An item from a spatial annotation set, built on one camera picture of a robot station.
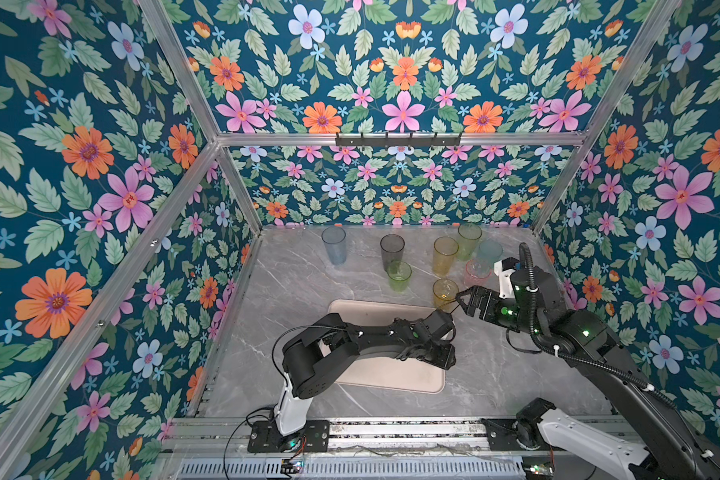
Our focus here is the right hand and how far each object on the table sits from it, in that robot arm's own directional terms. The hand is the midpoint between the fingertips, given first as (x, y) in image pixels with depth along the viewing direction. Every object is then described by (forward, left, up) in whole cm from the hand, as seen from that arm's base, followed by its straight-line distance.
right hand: (468, 298), depth 69 cm
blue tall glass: (+33, +37, -14) cm, 51 cm away
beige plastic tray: (-7, +20, -25) cm, 33 cm away
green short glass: (+24, +14, -22) cm, 36 cm away
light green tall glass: (+33, -9, -14) cm, 37 cm away
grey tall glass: (+25, +17, -10) cm, 32 cm away
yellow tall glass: (+26, 0, -13) cm, 29 cm away
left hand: (-6, -1, -22) cm, 23 cm away
